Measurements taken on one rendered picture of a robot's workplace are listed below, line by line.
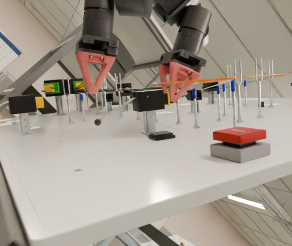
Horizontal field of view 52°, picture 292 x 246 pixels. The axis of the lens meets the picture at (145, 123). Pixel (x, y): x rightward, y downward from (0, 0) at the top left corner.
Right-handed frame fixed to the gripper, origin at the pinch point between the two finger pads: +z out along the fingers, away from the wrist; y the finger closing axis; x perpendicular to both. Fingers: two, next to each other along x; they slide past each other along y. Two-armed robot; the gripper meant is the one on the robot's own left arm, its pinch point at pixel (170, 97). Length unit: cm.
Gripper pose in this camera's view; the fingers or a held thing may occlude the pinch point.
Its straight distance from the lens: 64.1
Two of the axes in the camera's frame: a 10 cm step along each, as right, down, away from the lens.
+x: -8.8, -3.0, -3.7
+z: -3.2, 9.5, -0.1
